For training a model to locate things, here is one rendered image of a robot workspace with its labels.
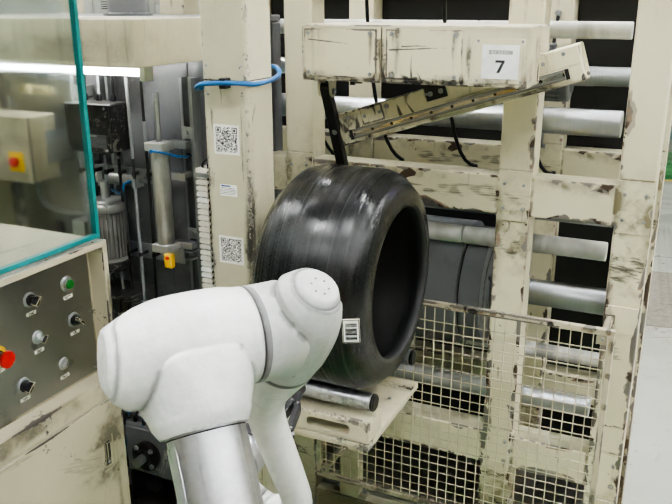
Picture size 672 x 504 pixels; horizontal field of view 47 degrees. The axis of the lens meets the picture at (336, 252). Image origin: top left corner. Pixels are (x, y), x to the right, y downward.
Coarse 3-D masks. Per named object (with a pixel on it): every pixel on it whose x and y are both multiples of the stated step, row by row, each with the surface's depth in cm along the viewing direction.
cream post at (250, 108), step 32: (224, 0) 184; (256, 0) 186; (224, 32) 186; (256, 32) 188; (224, 64) 188; (256, 64) 190; (224, 96) 191; (256, 96) 192; (256, 128) 194; (224, 160) 196; (256, 160) 196; (256, 192) 198; (224, 224) 202; (256, 224) 200
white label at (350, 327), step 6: (342, 324) 173; (348, 324) 172; (354, 324) 172; (342, 330) 173; (348, 330) 173; (354, 330) 173; (342, 336) 174; (348, 336) 174; (354, 336) 174; (348, 342) 174; (354, 342) 174
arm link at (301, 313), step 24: (264, 288) 102; (288, 288) 99; (312, 288) 100; (336, 288) 102; (264, 312) 99; (288, 312) 99; (312, 312) 99; (336, 312) 101; (288, 336) 99; (312, 336) 100; (336, 336) 105; (288, 360) 101; (312, 360) 105; (288, 384) 110
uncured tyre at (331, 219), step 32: (288, 192) 184; (320, 192) 181; (352, 192) 179; (384, 192) 182; (416, 192) 198; (288, 224) 178; (320, 224) 176; (352, 224) 174; (384, 224) 179; (416, 224) 205; (256, 256) 183; (288, 256) 176; (320, 256) 173; (352, 256) 172; (384, 256) 223; (416, 256) 217; (352, 288) 172; (384, 288) 223; (416, 288) 212; (384, 320) 220; (416, 320) 209; (352, 352) 177; (384, 352) 212; (352, 384) 187
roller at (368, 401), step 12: (312, 384) 196; (324, 384) 195; (312, 396) 196; (324, 396) 194; (336, 396) 192; (348, 396) 191; (360, 396) 190; (372, 396) 189; (360, 408) 191; (372, 408) 189
